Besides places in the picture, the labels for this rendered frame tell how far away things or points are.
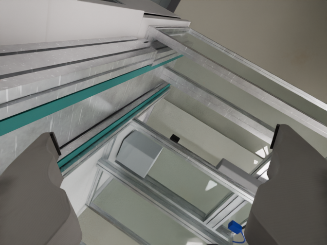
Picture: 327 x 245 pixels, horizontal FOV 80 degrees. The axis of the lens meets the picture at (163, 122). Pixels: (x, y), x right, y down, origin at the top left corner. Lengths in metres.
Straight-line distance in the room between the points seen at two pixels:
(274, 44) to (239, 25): 0.55
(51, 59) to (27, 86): 0.09
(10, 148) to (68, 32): 0.25
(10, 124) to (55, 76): 0.10
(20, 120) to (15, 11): 0.17
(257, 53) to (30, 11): 2.97
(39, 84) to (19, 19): 0.12
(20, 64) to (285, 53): 3.16
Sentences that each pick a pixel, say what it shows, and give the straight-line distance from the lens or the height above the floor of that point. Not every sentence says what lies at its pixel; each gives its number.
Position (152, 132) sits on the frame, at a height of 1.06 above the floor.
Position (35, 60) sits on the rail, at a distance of 0.39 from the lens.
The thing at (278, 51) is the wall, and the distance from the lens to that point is 3.27.
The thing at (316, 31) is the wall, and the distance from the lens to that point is 3.52.
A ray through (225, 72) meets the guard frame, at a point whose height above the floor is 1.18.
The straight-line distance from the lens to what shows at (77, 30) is 0.51.
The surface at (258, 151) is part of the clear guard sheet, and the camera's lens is 1.44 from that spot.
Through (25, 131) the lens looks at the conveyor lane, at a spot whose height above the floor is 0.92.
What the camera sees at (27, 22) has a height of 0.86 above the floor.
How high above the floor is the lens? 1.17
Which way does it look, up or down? 6 degrees down
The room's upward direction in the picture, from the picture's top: 122 degrees clockwise
